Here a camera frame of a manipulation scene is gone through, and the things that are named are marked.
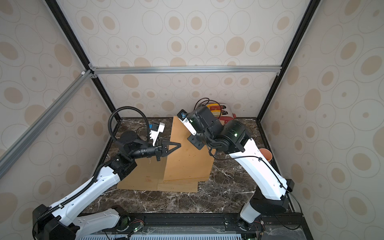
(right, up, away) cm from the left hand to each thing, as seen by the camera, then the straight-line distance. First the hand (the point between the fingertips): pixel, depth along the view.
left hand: (181, 149), depth 59 cm
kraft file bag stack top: (-3, -24, +27) cm, 37 cm away
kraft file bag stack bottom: (+2, -6, +6) cm, 9 cm away
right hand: (+5, +6, +1) cm, 8 cm away
